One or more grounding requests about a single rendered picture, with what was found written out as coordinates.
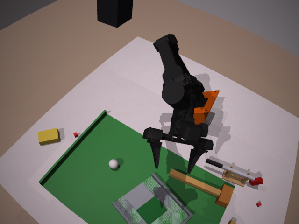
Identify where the white ball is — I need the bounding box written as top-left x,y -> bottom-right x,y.
109,159 -> 119,169

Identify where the yellow rectangular block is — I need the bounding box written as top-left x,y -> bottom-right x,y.
38,128 -> 60,145

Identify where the green putting mat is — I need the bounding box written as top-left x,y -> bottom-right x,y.
42,114 -> 235,224

